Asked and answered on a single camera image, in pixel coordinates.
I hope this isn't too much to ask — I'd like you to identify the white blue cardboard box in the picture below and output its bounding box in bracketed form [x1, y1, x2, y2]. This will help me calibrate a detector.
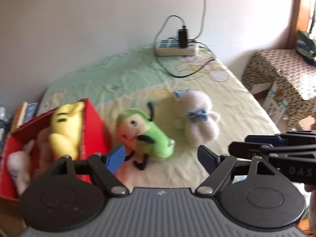
[262, 81, 288, 124]

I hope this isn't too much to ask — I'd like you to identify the small white bunny plush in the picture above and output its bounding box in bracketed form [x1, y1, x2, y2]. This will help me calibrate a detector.
[174, 89, 221, 146]

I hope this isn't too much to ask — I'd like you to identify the person right hand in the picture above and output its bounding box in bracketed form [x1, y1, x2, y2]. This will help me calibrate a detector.
[305, 185, 316, 226]

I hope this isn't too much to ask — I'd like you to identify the red cardboard box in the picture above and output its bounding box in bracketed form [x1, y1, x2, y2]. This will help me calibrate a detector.
[1, 99, 112, 202]

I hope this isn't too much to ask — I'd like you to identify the green bag on stool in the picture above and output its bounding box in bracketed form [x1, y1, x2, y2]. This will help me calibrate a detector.
[296, 31, 315, 66]

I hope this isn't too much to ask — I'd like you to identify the white power cord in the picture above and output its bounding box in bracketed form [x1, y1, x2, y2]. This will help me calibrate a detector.
[187, 0, 207, 41]

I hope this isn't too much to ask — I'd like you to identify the green pear plush toy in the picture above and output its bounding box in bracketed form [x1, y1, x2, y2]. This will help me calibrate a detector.
[116, 102, 176, 171]

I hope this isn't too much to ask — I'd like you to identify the large white bunny plush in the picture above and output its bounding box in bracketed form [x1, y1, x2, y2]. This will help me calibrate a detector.
[7, 151, 31, 196]

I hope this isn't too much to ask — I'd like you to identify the pink-brown teddy bear plush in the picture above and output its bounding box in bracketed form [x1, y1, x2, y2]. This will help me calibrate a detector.
[24, 127, 54, 180]

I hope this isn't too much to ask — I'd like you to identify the green yellow cartoon bedsheet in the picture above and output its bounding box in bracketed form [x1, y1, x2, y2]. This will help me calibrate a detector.
[38, 47, 278, 189]

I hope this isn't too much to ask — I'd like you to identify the yellow book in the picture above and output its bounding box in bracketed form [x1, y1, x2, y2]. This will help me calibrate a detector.
[11, 102, 28, 131]

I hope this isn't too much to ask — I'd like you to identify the yellow tiger plush toy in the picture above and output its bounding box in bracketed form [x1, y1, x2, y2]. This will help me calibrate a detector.
[49, 101, 85, 160]

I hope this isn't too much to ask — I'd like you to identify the patterned cloth covered stool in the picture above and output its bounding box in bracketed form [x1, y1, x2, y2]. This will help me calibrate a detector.
[242, 49, 315, 130]

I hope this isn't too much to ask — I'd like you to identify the black charger adapter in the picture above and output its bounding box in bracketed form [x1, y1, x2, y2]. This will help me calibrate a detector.
[178, 26, 188, 49]

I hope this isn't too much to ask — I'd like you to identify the black charger cable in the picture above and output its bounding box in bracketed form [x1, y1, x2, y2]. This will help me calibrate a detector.
[152, 15, 218, 78]

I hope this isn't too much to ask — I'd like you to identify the blue book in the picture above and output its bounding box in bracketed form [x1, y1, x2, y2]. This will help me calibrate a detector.
[23, 102, 38, 123]

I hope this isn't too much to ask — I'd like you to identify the white power strip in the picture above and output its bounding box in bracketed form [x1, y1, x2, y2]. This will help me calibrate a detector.
[155, 39, 199, 57]

